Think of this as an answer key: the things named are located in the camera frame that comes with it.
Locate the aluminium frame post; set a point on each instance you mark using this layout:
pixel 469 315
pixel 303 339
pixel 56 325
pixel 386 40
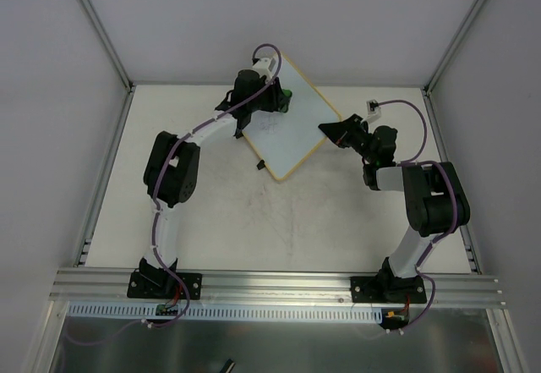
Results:
pixel 456 41
pixel 98 27

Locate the slotted white cable duct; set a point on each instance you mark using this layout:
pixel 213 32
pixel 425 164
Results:
pixel 228 312

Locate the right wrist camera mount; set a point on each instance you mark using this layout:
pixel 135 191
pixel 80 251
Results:
pixel 373 111

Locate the right aluminium frame post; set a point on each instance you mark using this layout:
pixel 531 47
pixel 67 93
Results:
pixel 456 41

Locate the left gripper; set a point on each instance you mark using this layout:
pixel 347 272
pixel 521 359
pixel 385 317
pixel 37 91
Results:
pixel 252 105

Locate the yellow framed whiteboard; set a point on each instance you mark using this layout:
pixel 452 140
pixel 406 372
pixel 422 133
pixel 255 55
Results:
pixel 285 140

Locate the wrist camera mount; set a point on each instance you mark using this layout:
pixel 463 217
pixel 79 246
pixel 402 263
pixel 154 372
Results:
pixel 266 67
pixel 373 111

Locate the green bone-shaped eraser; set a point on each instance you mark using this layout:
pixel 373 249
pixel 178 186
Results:
pixel 286 99

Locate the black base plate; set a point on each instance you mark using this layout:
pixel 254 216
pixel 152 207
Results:
pixel 393 290
pixel 163 286

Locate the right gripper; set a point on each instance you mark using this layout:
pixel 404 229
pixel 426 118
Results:
pixel 352 132

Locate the left aluminium frame post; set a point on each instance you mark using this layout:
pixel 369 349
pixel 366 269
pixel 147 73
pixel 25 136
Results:
pixel 98 27

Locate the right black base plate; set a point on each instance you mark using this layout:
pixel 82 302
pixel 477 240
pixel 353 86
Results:
pixel 393 290

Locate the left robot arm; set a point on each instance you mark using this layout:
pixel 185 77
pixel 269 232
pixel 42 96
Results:
pixel 172 169

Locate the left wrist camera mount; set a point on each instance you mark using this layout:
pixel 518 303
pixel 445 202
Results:
pixel 266 67

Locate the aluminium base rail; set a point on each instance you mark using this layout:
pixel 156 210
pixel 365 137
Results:
pixel 468 291

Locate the small black object bottom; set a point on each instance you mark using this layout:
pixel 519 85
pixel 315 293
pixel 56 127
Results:
pixel 228 366

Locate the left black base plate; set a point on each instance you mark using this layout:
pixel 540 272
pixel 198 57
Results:
pixel 163 286

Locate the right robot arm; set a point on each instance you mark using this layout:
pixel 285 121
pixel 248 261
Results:
pixel 435 203

